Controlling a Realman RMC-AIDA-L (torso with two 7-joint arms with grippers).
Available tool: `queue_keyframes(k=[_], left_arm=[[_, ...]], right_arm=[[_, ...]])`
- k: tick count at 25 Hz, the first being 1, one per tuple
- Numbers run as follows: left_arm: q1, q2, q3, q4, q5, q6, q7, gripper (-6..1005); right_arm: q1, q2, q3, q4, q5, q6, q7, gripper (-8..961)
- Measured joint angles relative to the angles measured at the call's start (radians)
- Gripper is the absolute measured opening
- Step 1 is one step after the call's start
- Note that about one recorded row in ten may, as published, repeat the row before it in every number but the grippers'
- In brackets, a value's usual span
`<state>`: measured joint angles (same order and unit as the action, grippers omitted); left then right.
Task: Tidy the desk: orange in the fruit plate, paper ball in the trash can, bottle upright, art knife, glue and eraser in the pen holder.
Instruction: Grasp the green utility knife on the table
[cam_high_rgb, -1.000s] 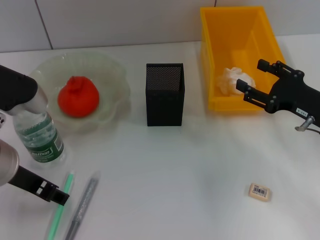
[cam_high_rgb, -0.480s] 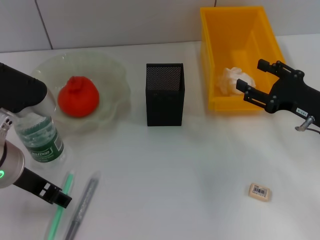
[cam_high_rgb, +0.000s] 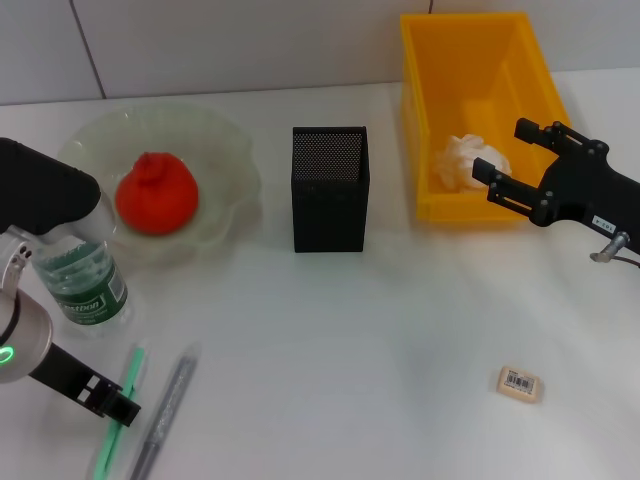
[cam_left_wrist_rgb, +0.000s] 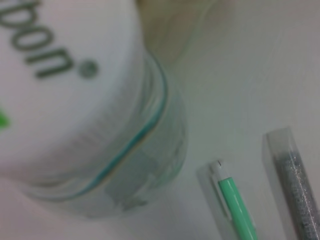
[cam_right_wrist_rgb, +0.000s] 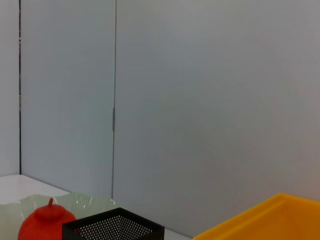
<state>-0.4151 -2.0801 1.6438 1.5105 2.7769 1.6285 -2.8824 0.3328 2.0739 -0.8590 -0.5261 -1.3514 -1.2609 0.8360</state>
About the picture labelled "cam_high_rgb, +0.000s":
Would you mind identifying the pale green glass fruit plate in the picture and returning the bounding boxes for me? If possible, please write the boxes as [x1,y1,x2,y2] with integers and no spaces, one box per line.
[57,105,264,269]

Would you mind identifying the black mesh pen holder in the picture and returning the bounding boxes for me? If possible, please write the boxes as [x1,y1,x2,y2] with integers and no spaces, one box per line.
[291,125,370,254]

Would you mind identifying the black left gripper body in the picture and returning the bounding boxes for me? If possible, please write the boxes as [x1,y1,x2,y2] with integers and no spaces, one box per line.
[28,343,95,402]

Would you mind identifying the white paper ball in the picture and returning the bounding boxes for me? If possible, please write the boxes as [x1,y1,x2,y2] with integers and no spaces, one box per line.
[433,133,514,194]

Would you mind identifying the orange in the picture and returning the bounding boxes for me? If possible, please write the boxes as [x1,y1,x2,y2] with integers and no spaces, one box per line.
[114,151,201,236]

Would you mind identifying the green pen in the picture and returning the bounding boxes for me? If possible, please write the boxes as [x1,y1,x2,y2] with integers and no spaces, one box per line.
[93,339,151,475]

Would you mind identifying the beige eraser with barcode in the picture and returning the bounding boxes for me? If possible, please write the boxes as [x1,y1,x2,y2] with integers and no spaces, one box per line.
[497,364,544,404]

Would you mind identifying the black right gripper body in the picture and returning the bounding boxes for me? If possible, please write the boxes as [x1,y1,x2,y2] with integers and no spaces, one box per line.
[531,141,640,247]

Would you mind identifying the yellow plastic bin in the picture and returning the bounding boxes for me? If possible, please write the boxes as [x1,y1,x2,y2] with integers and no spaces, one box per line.
[399,12,574,224]

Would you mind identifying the clear bottle with green label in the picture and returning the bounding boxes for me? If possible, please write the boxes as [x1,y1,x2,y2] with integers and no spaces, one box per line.
[31,233,131,338]

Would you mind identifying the grey pen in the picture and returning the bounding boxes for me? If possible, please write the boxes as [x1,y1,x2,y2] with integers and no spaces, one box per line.
[127,342,202,480]

